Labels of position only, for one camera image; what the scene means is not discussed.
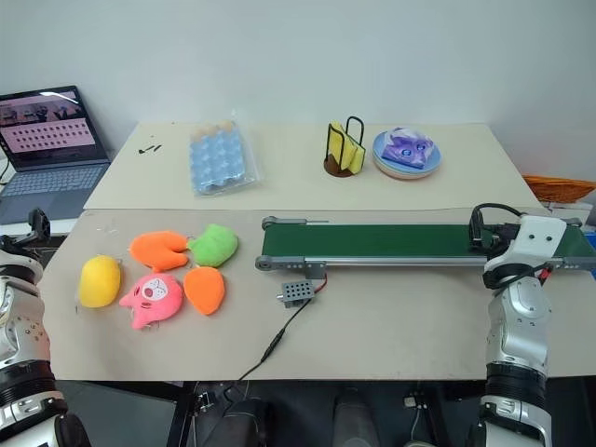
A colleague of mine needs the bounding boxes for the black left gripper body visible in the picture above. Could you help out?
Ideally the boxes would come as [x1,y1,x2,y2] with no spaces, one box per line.
[27,208,52,237]

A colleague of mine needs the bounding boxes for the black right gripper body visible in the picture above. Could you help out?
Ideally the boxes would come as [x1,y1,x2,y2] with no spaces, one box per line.
[481,223,519,249]

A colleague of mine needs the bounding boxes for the green conveyor belt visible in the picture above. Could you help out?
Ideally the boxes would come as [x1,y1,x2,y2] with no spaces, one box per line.
[254,215,596,281]

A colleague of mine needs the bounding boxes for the pink plush pig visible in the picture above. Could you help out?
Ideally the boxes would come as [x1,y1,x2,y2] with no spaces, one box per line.
[118,272,184,332]

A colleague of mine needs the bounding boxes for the white side desk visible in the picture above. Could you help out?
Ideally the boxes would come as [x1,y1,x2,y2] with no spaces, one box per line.
[0,218,72,239]

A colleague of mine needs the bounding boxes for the grey laptop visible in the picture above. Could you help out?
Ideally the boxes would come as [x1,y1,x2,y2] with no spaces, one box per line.
[0,85,113,227]

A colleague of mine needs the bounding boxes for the orange woven basket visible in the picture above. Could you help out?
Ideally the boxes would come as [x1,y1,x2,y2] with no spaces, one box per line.
[521,172,596,203]

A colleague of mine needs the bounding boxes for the yellow plush toy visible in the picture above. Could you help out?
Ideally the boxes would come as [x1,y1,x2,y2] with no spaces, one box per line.
[77,253,124,309]

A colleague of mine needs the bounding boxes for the stack of pastel plates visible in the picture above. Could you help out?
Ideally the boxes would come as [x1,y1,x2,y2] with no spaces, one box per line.
[372,129,443,183]

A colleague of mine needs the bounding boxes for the purple printed packet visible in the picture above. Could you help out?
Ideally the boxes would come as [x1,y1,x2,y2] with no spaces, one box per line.
[381,126,435,170]

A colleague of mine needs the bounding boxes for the orange plush crab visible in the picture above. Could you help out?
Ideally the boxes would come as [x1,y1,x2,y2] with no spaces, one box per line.
[129,229,190,274]

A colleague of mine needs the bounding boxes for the yellow sponge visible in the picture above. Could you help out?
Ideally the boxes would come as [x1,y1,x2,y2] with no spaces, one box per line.
[327,121,349,170]
[345,142,370,174]

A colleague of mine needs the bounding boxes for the yellow sponges in holder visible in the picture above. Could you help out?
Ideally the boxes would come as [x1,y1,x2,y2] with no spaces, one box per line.
[323,115,368,179]

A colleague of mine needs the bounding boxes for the green plush toy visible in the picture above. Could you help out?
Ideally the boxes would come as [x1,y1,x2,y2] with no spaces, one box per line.
[186,223,240,268]

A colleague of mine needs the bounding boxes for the orange plush carrot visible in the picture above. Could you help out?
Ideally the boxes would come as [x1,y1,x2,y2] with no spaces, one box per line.
[183,266,227,317]

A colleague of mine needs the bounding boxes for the grey perforated controller box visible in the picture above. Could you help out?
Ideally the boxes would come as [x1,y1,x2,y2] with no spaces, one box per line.
[274,280,313,310]

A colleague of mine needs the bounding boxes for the dark rounded shape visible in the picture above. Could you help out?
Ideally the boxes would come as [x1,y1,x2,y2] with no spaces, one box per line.
[332,387,374,447]

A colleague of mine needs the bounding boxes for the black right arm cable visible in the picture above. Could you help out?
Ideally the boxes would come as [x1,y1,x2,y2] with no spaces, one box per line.
[469,201,528,227]

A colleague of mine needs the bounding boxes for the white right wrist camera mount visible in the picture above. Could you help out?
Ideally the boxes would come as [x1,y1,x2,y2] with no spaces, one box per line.
[508,214,568,263]

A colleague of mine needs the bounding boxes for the black controller power cable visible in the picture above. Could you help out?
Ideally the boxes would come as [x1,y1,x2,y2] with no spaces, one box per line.
[236,272,329,384]

